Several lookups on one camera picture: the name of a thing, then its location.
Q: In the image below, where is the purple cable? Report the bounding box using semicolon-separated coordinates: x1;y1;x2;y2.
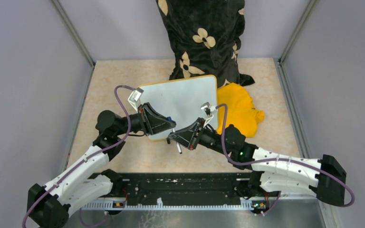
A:
22;85;139;228
215;104;356;208

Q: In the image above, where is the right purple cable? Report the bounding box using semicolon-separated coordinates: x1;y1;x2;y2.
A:
215;104;356;208

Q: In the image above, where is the yellow t-shirt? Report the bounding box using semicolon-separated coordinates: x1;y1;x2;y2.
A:
217;83;265;138

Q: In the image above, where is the white marker pen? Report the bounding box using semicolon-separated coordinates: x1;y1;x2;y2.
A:
176;142;183;154

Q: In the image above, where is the yellow-framed whiteboard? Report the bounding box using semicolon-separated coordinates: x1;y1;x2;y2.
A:
139;75;217;131

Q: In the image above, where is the black floral blanket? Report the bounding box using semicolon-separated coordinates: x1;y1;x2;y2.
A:
156;0;255;88

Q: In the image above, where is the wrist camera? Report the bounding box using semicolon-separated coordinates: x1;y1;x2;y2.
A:
201;102;216;127
128;87;144;112

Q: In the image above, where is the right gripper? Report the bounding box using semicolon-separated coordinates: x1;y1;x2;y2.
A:
169;117;231;156

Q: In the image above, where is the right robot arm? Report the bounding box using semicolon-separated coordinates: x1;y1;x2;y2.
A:
168;118;352;207

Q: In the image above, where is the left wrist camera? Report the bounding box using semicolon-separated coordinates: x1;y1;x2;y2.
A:
128;87;144;112

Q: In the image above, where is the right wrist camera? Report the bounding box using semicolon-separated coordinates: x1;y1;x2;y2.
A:
201;102;216;127

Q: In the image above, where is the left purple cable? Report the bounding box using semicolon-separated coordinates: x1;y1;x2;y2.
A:
22;85;139;228

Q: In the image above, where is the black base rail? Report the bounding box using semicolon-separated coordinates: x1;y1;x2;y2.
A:
101;172;279;213

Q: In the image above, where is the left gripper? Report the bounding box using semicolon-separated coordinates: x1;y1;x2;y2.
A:
115;102;176;136

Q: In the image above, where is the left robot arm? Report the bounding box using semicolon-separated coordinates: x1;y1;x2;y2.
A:
22;103;176;228

